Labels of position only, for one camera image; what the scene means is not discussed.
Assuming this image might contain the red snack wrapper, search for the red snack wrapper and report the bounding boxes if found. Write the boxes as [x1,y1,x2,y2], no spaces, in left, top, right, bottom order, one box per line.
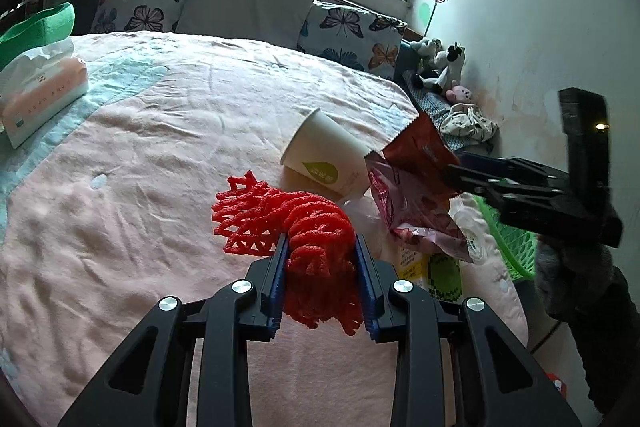
[364,114,471,262]

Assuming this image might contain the red foam fruit net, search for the red foam fruit net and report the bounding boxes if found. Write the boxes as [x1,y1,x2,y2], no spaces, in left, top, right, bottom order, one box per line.
[212,172,363,336]

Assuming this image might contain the clear plastic jar yellow label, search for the clear plastic jar yellow label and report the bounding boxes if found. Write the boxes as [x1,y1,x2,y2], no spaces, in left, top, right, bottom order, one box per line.
[338,193,483,303]

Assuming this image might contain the gloved right hand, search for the gloved right hand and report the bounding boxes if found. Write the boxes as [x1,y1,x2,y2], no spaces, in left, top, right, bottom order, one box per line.
[535,236,614,322]

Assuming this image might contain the green plastic mesh basket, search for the green plastic mesh basket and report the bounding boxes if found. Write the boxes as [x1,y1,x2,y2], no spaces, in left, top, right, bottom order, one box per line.
[474,196,537,283]

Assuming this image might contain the crumpled patterned cloth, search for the crumpled patterned cloth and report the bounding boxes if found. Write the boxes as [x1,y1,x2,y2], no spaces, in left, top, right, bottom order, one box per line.
[439,103,499,142]

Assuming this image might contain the pink pig plush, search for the pink pig plush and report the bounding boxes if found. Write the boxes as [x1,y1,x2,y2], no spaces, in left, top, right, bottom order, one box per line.
[445,84,473,105]

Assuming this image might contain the black white cow plush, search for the black white cow plush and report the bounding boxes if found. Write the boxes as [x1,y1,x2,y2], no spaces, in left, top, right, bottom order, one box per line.
[411,42,465,95]

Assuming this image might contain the grey white plush toy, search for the grey white plush toy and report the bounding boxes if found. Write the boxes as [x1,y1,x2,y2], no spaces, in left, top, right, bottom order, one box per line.
[410,37,444,69]

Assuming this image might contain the pink blanket on table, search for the pink blanket on table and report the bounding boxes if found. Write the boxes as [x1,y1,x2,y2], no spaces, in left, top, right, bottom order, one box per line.
[1,31,416,426]

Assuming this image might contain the white paper cup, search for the white paper cup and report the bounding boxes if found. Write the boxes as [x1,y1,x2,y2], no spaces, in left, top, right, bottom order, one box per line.
[280,108,371,197]

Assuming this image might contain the right butterfly pillow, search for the right butterfly pillow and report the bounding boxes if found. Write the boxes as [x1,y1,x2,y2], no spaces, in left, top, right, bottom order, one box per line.
[297,1,407,80]

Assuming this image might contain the butterfly pillow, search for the butterfly pillow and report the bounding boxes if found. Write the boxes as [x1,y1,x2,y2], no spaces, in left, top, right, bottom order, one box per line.
[91,0,186,34]
[297,1,407,80]

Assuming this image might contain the tissue pack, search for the tissue pack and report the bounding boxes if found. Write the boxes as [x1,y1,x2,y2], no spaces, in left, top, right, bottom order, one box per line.
[1,37,89,148]

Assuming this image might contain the white middle cushion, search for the white middle cushion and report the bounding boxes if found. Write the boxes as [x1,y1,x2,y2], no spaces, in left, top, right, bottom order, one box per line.
[176,0,314,49]

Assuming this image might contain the left butterfly pillow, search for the left butterfly pillow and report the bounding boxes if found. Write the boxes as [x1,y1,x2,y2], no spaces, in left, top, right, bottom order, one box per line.
[91,0,186,34]

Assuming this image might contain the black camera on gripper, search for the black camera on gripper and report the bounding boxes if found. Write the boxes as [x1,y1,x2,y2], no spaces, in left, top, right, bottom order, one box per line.
[559,88,611,202]

